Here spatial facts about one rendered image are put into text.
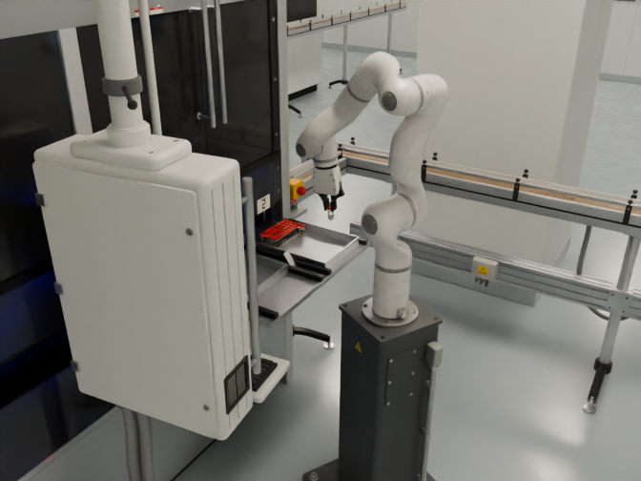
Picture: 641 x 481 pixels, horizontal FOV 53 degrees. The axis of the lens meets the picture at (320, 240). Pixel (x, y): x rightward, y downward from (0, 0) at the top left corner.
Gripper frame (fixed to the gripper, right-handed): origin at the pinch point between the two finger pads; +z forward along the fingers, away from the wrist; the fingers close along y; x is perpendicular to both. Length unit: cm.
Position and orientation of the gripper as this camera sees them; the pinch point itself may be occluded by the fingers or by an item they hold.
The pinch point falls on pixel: (329, 204)
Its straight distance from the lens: 229.9
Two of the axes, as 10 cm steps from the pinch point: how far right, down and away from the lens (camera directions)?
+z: 1.0, 8.8, 4.7
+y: 8.5, 1.7, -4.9
